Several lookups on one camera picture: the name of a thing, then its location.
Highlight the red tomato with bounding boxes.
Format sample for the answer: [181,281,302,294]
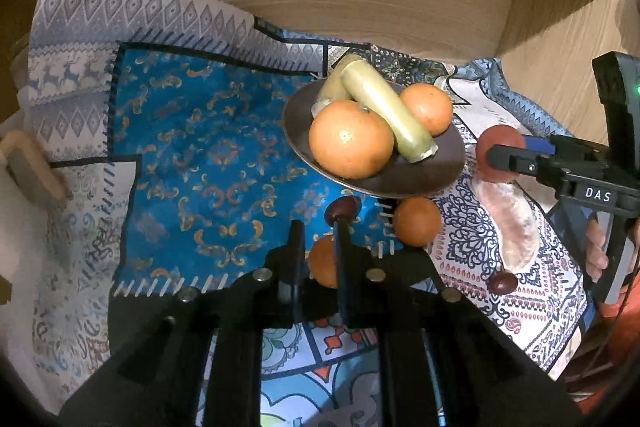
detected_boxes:
[475,124,526,183]

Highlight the small tangerine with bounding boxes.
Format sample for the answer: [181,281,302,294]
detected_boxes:
[400,83,454,136]
[307,235,337,289]
[393,197,442,247]

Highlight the green sugarcane piece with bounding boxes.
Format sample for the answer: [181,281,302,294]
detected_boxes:
[340,53,438,164]

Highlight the large orange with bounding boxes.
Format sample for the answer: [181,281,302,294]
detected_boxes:
[308,101,395,180]

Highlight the yellow-green sugarcane piece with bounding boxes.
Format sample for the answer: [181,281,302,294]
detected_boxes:
[311,53,362,118]

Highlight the person's right hand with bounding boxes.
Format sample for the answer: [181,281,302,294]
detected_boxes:
[586,218,639,283]

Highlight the dark round plate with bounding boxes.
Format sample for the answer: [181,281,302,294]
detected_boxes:
[282,81,465,198]

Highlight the patterned blue cloth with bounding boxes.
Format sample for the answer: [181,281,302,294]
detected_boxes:
[1,0,591,426]

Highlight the wooden brush handle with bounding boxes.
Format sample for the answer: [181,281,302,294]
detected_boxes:
[0,130,67,200]

